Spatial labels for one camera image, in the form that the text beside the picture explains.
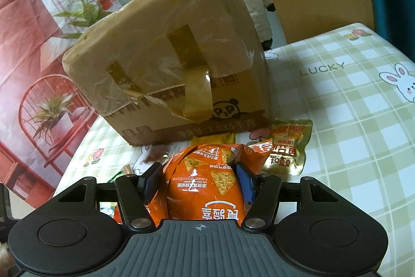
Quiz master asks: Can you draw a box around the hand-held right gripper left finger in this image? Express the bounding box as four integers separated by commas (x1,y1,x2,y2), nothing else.
52,163,163,231

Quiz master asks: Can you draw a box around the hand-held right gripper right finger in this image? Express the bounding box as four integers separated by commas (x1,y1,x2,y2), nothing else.
236,163,346,229

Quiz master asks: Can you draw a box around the orange snack packet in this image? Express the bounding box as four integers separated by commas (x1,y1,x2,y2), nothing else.
144,141,273,229

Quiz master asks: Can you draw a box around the brown cardboard box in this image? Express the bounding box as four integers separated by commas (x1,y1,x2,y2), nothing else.
61,0,272,148

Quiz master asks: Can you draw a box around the yellow snack packet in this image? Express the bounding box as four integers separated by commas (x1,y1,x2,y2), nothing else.
191,132,236,145

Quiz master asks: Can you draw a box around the gold snack packet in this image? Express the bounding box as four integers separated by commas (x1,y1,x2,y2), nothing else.
261,119,314,176

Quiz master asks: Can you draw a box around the green checked tablecloth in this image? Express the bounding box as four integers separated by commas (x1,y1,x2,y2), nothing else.
55,22,415,277

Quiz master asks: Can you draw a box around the red printed wall cloth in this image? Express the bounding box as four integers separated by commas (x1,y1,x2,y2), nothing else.
0,0,126,210

